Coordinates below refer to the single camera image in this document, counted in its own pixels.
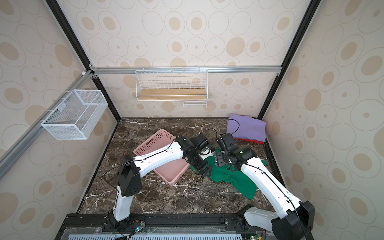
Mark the green t-shirt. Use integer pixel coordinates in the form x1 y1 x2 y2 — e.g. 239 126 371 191
207 156 258 200

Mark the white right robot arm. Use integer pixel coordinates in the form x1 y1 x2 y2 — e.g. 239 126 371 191
213 146 315 240

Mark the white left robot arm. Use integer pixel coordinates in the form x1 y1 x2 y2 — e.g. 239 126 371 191
113 136 215 222

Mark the pink plastic basket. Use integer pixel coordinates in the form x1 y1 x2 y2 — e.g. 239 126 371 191
134 129 190 186

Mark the folded red t-shirt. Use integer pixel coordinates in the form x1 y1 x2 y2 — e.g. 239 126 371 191
234 138 264 144

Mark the folded purple t-shirt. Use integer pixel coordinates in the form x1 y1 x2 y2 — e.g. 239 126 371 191
227 114 266 142

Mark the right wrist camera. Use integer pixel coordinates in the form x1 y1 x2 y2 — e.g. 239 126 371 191
217 134 239 155

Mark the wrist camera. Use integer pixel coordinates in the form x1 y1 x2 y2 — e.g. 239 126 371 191
191 133 212 154
217 134 239 155

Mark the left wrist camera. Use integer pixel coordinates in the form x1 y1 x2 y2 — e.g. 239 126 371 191
191 133 212 154

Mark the white wire wall shelf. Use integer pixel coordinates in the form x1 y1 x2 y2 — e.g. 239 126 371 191
135 72 209 107

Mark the aluminium wall rail back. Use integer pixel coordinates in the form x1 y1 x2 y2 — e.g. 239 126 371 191
92 66 282 75

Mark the aluminium wall rail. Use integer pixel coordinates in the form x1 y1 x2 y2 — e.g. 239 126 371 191
1 70 92 179
92 66 282 75

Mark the white mesh wall basket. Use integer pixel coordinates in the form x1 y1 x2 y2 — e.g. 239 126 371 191
41 90 108 140

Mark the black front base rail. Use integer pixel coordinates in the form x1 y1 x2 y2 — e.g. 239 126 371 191
55 212 314 240

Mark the aluminium wall rail left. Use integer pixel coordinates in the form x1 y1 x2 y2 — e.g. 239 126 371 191
1 70 92 179

